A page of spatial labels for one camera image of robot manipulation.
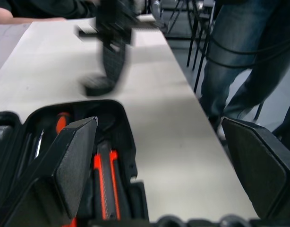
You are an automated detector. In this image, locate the orange handled screwdriver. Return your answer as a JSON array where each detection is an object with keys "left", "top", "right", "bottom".
[{"left": 56, "top": 112, "right": 72, "bottom": 133}]

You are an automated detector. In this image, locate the person in blue jeans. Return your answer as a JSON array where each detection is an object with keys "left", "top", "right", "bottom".
[{"left": 199, "top": 0, "right": 290, "bottom": 142}]

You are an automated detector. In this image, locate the pale table cover sheet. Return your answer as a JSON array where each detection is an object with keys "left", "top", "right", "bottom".
[{"left": 0, "top": 23, "right": 34, "bottom": 79}]

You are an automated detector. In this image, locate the black metal chair frame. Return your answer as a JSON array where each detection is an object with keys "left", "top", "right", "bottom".
[{"left": 163, "top": 0, "right": 216, "bottom": 93}]

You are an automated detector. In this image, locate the black tether cable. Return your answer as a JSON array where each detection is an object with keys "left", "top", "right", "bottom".
[{"left": 206, "top": 39, "right": 290, "bottom": 70}]

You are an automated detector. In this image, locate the black plastic tool case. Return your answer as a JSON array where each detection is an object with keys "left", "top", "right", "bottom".
[{"left": 0, "top": 99, "right": 150, "bottom": 227}]

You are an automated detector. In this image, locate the orange black utility knife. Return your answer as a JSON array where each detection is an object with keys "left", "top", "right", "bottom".
[{"left": 93, "top": 141, "right": 122, "bottom": 220}]

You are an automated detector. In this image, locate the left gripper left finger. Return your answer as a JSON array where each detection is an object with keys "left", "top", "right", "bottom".
[{"left": 3, "top": 116, "right": 99, "bottom": 227}]

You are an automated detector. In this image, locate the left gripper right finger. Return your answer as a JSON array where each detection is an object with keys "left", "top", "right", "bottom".
[{"left": 220, "top": 116, "right": 290, "bottom": 220}]

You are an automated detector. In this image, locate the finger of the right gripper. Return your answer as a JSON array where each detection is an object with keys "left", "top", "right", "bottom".
[{"left": 102, "top": 44, "right": 132, "bottom": 90}]

